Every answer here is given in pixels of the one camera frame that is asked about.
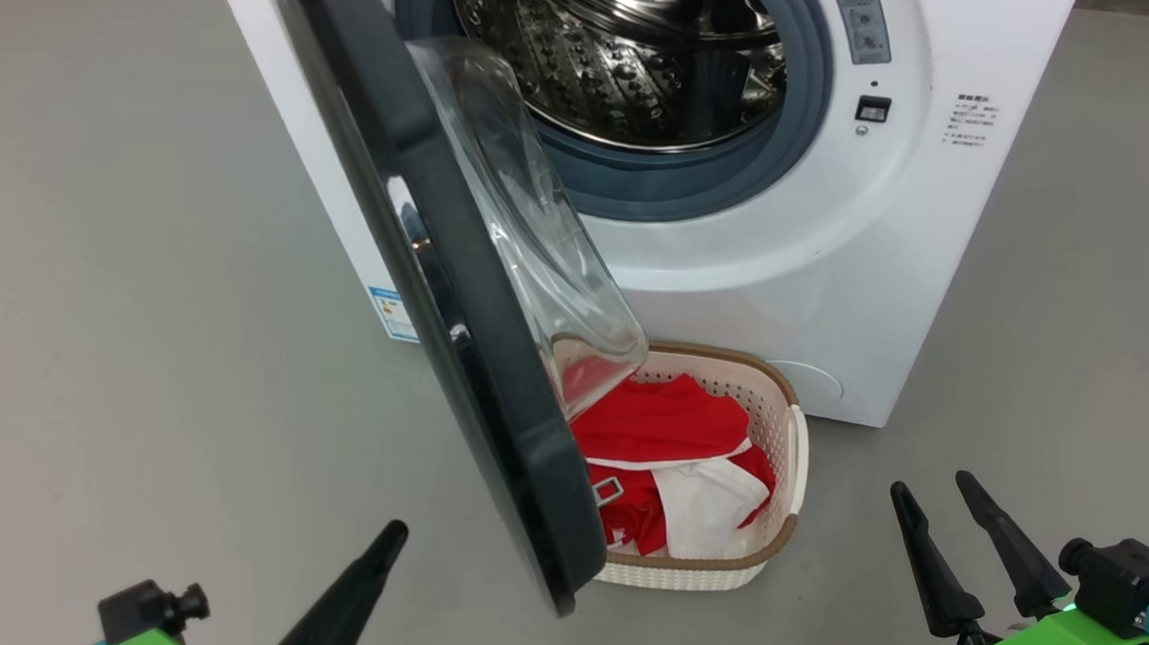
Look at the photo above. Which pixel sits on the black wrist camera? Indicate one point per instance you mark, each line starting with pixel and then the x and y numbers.
pixel 1124 578
pixel 138 606

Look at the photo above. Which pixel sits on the black door latch socket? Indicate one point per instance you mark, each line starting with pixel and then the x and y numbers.
pixel 873 109

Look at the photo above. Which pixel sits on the grey warning label sticker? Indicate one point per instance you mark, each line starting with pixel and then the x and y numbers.
pixel 857 11

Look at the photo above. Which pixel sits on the red and white garment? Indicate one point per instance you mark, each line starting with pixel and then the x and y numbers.
pixel 660 422

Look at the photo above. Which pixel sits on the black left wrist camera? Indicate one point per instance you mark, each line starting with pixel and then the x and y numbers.
pixel 138 606

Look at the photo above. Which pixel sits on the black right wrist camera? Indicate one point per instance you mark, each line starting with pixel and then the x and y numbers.
pixel 1124 578

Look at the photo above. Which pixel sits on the cream perforated laundry basket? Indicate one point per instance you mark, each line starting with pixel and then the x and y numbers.
pixel 776 430

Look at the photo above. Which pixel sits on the round white filter cover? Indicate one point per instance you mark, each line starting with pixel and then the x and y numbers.
pixel 812 380

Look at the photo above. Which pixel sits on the dark grey glass washer door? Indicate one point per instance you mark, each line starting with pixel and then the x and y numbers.
pixel 476 348

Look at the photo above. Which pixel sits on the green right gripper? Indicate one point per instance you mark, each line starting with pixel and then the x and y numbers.
pixel 1053 637

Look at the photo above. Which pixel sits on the white front-load washing machine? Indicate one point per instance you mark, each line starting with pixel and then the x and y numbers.
pixel 831 277

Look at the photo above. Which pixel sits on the blue white energy label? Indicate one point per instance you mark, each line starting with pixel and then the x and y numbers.
pixel 392 314

